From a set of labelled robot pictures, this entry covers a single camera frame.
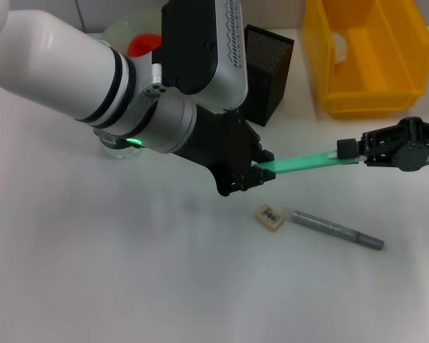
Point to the clear water bottle green label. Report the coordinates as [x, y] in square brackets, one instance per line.
[118, 151]

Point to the white paper ball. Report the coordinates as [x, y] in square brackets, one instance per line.
[339, 46]

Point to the grey marker pen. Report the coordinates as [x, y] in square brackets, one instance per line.
[336, 229]

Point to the clear glass fruit bowl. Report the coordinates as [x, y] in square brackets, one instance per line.
[121, 28]

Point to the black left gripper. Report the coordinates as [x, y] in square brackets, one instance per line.
[221, 146]

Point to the orange fruit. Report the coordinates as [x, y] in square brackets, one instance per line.
[143, 44]

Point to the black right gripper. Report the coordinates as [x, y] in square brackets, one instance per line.
[418, 143]

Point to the green pen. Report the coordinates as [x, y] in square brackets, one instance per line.
[300, 162]

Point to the black mesh pen holder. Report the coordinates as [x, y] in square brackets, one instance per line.
[271, 71]

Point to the beige eraser with barcode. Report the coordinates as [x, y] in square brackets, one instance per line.
[270, 218]

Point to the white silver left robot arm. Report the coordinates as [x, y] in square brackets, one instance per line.
[57, 71]

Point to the yellow plastic bin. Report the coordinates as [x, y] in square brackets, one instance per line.
[375, 82]

